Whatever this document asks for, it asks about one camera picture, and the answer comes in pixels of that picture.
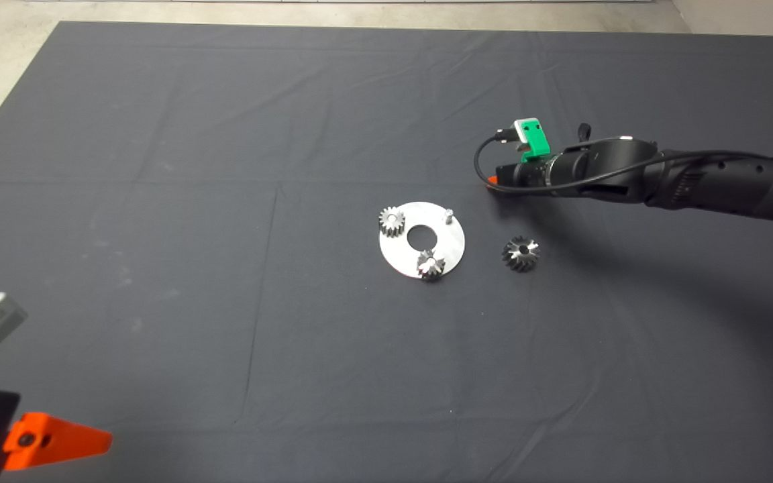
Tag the dark grey table cloth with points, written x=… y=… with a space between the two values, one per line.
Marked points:
x=225 y=201

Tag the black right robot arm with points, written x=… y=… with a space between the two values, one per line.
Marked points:
x=695 y=184

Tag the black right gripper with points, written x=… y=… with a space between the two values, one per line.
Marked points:
x=527 y=176

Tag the large steel bevel gear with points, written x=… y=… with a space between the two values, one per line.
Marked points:
x=521 y=255

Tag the steel spur gear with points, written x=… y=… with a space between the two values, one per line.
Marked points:
x=392 y=221

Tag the green right camera mount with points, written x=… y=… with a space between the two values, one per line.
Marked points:
x=533 y=134

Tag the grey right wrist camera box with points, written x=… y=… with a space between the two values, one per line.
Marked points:
x=517 y=134

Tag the round metal plate with hole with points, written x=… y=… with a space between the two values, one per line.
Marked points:
x=396 y=255

